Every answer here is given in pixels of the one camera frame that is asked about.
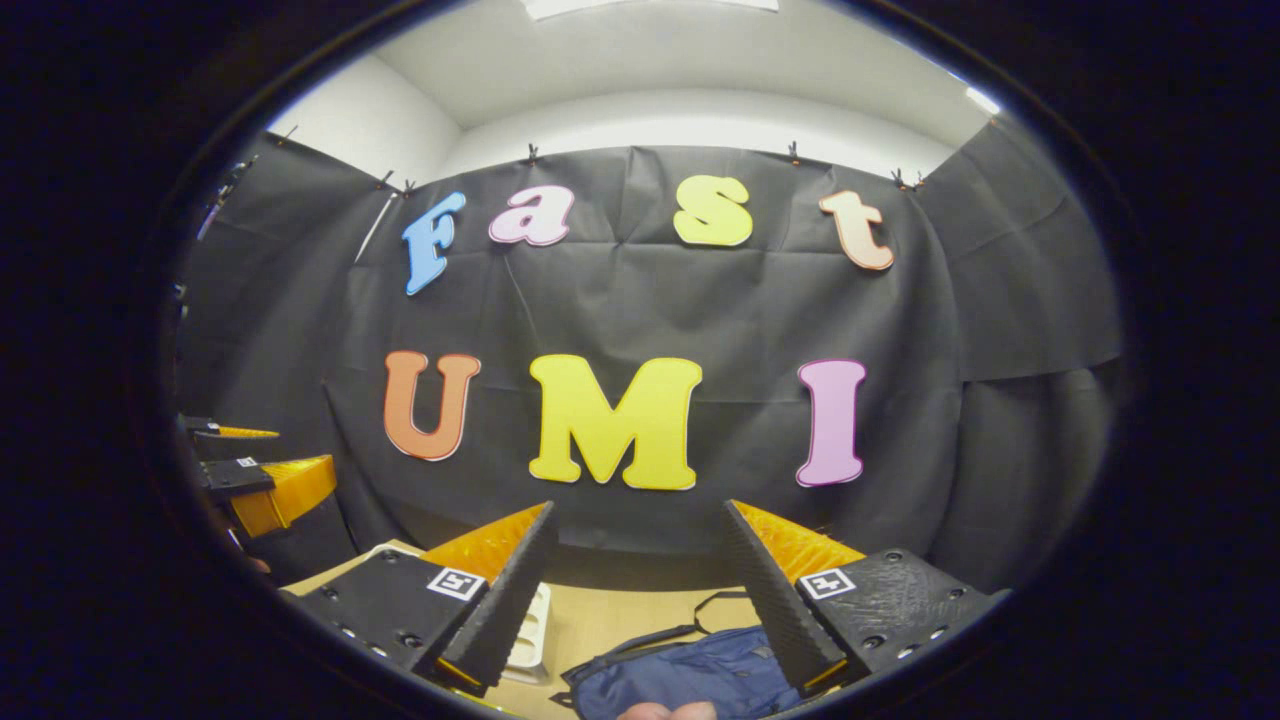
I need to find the row of black cloth clips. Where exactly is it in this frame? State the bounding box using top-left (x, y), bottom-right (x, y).
top-left (280, 125), bottom-right (926, 196)

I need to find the cream plastic bookshelf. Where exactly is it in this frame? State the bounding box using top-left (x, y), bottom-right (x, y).
top-left (365, 540), bottom-right (554, 687)

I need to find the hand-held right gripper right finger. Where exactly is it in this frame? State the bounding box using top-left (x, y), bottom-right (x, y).
top-left (722, 498), bottom-right (1011, 691)

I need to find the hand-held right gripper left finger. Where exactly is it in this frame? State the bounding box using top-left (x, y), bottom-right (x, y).
top-left (290, 500), bottom-right (561, 698)

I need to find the blue schoolbag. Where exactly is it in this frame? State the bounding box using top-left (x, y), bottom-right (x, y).
top-left (550, 590), bottom-right (807, 720)

